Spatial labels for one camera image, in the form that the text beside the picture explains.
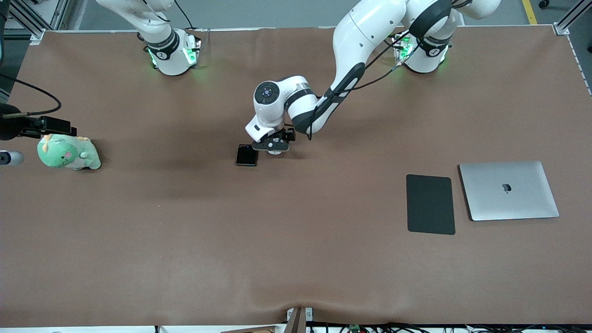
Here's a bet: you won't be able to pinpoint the black smartphone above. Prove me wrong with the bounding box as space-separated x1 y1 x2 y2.
236 144 259 167

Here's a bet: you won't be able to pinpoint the black mouse pad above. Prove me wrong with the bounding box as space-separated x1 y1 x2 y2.
406 174 456 235

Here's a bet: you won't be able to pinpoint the green plush dinosaur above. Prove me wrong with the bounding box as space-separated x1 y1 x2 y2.
37 134 101 171

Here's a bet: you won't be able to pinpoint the brown table cover mat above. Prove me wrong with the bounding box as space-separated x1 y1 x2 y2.
0 25 592 327

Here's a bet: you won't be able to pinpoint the silver closed laptop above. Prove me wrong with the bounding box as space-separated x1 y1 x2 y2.
459 160 560 222

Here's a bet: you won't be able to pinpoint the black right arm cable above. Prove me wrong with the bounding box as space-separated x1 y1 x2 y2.
0 0 196 117

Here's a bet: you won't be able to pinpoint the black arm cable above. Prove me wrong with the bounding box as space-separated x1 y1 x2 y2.
308 28 424 136
0 0 196 117

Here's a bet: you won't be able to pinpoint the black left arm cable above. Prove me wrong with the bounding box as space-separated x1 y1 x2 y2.
308 28 424 136

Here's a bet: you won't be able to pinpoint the aluminium frame struts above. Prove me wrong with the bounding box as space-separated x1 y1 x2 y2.
0 0 70 44

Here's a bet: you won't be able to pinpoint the metal table edge bracket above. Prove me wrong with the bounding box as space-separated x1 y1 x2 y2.
286 306 313 333

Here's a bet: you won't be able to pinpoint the black cables under table edge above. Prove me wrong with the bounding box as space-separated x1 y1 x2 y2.
310 323 592 333

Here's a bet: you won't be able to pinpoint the aluminium frame corner post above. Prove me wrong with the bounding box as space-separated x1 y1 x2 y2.
554 0 592 36

